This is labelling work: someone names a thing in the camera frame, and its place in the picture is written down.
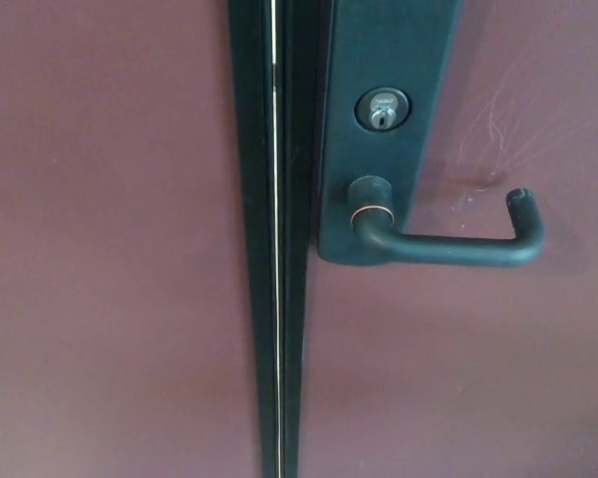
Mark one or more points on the black door edge strip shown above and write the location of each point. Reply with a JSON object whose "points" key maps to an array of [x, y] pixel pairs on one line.
{"points": [[294, 199], [259, 199]]}

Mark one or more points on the silver lock cylinder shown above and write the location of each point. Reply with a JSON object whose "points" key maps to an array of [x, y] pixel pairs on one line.
{"points": [[383, 110]]}

